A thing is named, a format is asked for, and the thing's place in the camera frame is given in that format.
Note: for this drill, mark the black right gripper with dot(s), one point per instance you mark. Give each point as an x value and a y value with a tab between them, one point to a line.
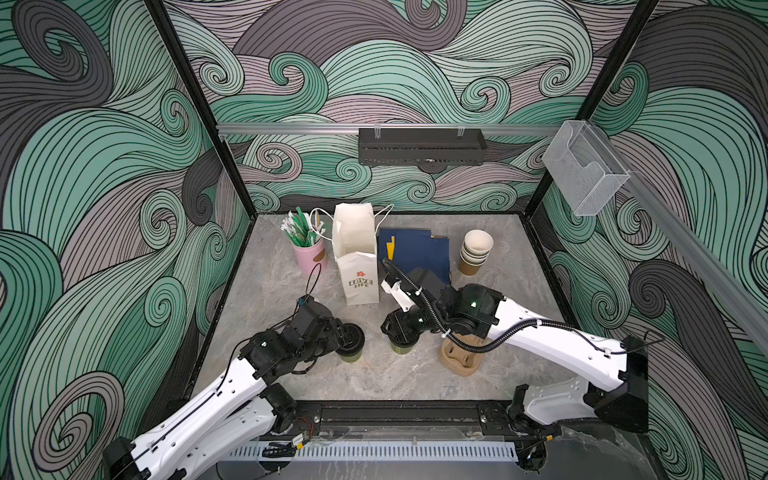
403	329

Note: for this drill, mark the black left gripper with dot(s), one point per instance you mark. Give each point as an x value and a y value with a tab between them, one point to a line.
335	335

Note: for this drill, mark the green paper coffee cup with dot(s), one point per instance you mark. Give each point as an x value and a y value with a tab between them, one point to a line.
402	348

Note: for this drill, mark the brown pulp cup carrier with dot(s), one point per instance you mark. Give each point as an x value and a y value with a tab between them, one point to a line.
458	360

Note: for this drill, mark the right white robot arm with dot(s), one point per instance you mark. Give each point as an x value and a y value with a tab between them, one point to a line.
610	376

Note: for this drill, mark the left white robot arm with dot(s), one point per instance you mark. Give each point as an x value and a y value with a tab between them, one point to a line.
245	402

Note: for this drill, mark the white paper takeout bag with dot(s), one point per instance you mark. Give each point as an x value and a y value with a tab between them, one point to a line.
354	242

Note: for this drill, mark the pink straw holder cup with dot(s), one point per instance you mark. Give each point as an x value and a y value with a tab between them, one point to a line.
308	257

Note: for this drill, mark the dark blue napkin stack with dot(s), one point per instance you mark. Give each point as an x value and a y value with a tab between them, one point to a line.
415	248

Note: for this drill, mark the bundle of wrapped straws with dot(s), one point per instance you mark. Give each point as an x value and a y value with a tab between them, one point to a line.
303	229

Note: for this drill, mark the stack of paper cups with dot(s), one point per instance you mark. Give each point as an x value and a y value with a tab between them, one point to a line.
475	250

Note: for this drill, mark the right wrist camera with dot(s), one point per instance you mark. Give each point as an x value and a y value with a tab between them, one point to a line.
401	297

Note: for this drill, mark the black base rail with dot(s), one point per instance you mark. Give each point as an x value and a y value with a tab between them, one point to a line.
428	413

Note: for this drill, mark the black wall-mounted tray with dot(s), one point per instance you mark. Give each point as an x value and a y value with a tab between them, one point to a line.
434	148

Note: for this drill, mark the black enclosure corner post right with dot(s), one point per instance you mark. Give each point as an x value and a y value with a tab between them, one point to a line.
617	57

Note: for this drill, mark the black enclosure corner post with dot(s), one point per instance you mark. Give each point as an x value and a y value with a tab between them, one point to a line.
174	47
617	57

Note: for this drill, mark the grey aluminium rail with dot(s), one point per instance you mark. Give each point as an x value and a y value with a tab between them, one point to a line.
333	128

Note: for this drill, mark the clear acrylic wall holder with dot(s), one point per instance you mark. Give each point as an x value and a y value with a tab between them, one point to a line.
585	166

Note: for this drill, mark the black enclosure corner post left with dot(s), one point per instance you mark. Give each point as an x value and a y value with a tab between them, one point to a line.
174	47

